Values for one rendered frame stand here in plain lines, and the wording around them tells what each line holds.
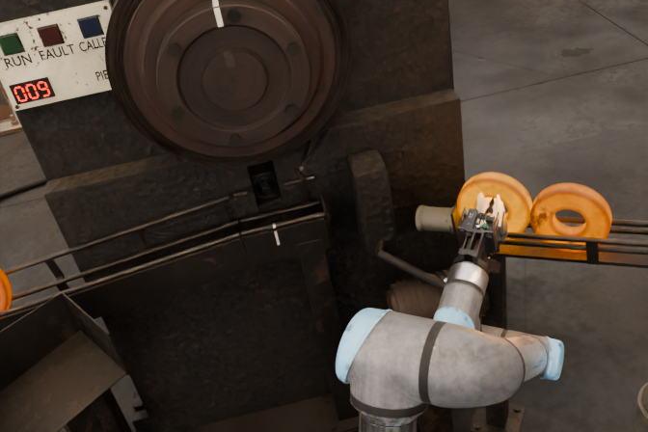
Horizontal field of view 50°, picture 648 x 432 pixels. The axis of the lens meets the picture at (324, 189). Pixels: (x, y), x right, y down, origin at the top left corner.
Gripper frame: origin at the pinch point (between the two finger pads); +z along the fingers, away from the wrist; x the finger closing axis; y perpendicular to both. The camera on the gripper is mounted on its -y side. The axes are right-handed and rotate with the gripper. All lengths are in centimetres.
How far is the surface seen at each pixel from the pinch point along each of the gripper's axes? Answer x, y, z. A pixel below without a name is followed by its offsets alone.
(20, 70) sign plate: 88, 46, -19
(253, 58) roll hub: 37, 45, -10
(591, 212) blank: -19.6, 1.9, -1.9
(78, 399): 68, 3, -65
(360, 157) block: 30.7, 5.3, 2.9
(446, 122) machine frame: 14.9, 3.0, 18.2
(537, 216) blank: -9.3, -0.7, -2.5
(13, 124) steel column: 296, -96, 85
